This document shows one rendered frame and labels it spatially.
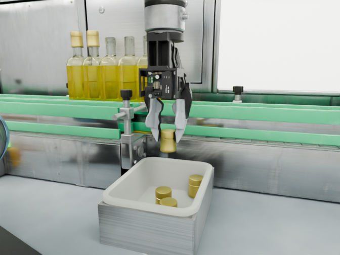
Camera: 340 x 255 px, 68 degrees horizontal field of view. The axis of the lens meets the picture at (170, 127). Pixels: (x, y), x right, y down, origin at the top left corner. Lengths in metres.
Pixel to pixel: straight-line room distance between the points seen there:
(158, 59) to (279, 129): 0.35
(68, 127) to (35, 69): 0.50
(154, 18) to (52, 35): 0.69
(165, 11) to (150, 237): 0.38
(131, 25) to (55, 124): 0.40
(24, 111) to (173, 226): 0.54
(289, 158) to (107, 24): 0.69
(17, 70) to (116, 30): 0.50
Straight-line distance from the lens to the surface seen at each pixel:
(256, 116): 0.64
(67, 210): 0.63
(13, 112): 0.83
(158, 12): 0.47
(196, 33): 0.82
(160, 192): 0.52
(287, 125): 0.66
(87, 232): 0.55
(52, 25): 1.11
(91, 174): 0.69
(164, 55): 0.47
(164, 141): 0.52
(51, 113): 0.74
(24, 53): 1.21
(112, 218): 0.47
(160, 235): 0.45
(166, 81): 0.45
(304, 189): 0.69
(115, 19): 0.93
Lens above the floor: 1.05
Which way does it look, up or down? 13 degrees down
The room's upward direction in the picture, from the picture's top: straight up
